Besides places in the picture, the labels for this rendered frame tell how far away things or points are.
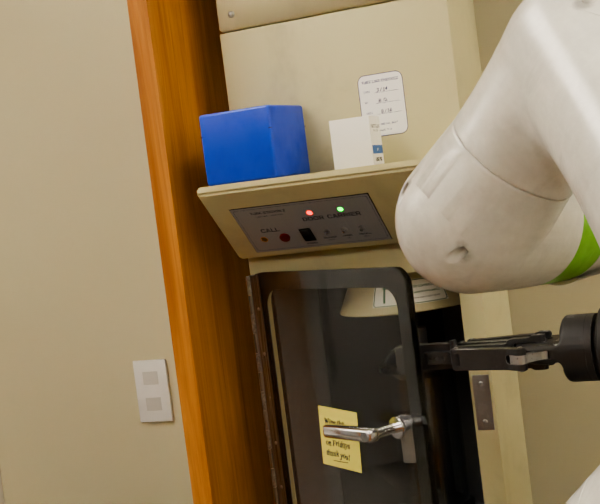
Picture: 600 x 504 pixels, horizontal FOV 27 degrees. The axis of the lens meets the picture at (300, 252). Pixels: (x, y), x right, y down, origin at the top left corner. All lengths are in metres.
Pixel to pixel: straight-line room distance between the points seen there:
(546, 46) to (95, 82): 1.51
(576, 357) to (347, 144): 0.38
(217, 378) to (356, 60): 0.46
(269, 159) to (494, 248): 0.61
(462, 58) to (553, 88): 0.72
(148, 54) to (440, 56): 0.38
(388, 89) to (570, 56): 0.73
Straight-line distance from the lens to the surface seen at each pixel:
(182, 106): 1.69
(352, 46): 1.61
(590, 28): 0.90
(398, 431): 1.49
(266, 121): 1.54
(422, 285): 1.64
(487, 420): 1.60
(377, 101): 1.60
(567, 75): 0.87
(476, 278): 1.00
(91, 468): 2.44
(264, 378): 1.69
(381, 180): 1.49
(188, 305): 1.64
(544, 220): 0.99
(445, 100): 1.57
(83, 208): 2.35
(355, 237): 1.58
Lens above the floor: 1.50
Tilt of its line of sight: 3 degrees down
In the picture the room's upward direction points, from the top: 7 degrees counter-clockwise
